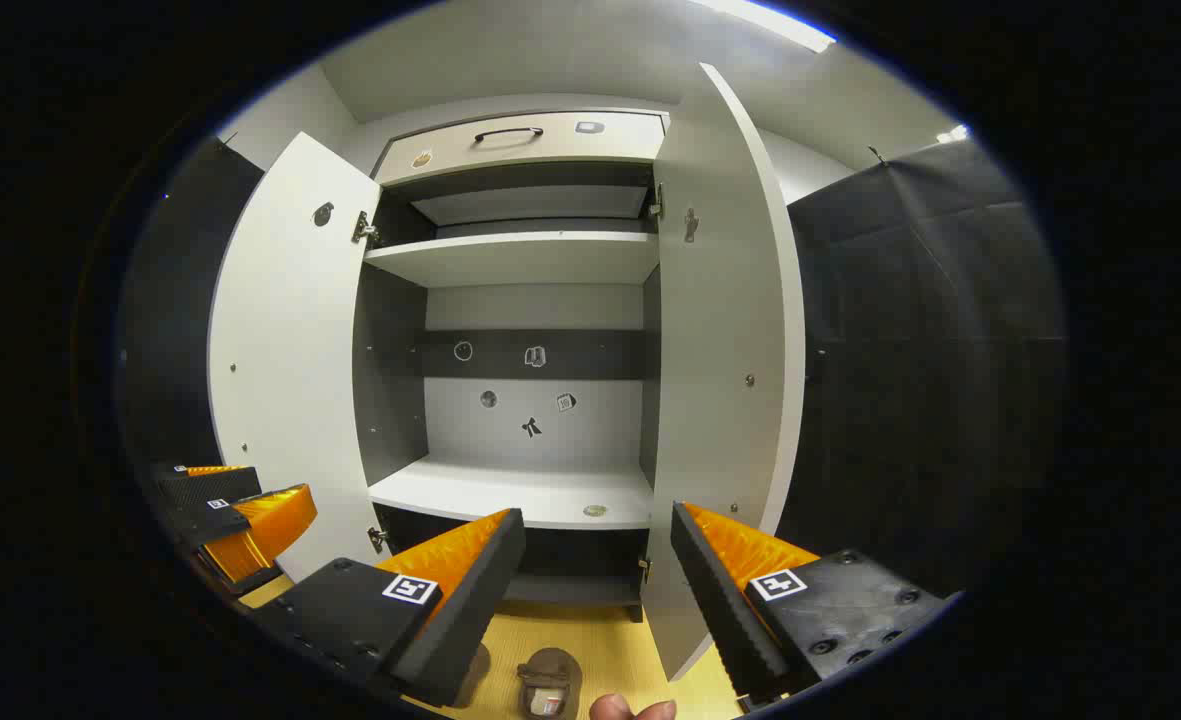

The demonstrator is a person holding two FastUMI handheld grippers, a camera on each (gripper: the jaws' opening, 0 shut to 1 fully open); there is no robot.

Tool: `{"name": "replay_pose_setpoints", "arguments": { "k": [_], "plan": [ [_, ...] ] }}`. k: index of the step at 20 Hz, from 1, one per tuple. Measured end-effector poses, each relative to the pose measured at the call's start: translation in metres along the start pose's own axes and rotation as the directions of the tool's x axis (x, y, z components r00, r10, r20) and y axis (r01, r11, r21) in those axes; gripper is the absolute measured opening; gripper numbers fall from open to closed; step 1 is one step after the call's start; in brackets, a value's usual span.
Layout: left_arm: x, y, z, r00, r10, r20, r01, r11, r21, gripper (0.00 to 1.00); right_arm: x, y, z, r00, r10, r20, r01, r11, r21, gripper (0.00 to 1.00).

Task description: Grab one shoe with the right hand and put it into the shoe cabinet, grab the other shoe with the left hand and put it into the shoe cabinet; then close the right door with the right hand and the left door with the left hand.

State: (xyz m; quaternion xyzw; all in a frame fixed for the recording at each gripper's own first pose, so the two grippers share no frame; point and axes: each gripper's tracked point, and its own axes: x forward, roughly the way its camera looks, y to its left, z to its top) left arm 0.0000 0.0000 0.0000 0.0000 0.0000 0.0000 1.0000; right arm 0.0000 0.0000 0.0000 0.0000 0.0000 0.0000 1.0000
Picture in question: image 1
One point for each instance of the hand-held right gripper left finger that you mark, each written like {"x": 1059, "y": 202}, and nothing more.
{"x": 480, "y": 590}

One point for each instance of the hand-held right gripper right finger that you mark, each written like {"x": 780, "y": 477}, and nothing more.
{"x": 715, "y": 600}

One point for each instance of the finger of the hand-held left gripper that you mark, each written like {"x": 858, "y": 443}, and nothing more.
{"x": 212, "y": 522}
{"x": 215, "y": 485}

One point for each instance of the brown fuzzy shoe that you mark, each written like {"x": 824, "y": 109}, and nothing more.
{"x": 475, "y": 675}
{"x": 550, "y": 675}

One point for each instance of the white cabinet door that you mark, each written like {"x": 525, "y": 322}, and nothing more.
{"x": 720, "y": 350}
{"x": 290, "y": 380}

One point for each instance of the white shoe cabinet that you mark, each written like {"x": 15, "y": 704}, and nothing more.
{"x": 530, "y": 305}

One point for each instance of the white cabinet shelf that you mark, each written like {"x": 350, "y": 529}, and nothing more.
{"x": 520, "y": 258}
{"x": 510, "y": 492}

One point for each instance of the white cabinet drawer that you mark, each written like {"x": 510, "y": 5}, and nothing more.
{"x": 550, "y": 150}

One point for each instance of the black backdrop cloth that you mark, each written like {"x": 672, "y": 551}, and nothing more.
{"x": 175, "y": 320}
{"x": 930, "y": 380}

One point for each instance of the small ceiling light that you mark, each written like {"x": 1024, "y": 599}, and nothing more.
{"x": 953, "y": 134}

